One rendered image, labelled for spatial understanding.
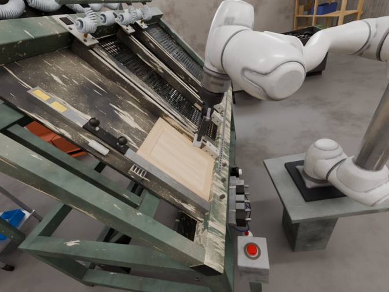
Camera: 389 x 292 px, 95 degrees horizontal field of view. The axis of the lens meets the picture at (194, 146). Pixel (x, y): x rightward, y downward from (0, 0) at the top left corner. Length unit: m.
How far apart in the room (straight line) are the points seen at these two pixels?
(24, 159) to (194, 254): 0.70
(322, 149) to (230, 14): 0.86
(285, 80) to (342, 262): 1.76
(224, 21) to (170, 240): 0.75
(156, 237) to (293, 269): 1.32
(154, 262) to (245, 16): 1.09
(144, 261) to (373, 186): 1.14
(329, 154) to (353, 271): 1.07
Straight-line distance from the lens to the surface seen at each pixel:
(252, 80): 0.37
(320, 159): 1.16
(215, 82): 0.53
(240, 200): 1.21
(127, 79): 1.18
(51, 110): 0.92
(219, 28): 0.49
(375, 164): 1.05
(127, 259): 1.21
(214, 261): 0.96
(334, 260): 1.98
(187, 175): 1.05
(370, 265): 2.05
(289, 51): 0.37
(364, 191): 1.11
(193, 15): 8.11
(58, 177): 0.74
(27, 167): 0.75
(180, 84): 1.56
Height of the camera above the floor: 1.75
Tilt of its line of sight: 36 degrees down
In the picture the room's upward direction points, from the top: 17 degrees counter-clockwise
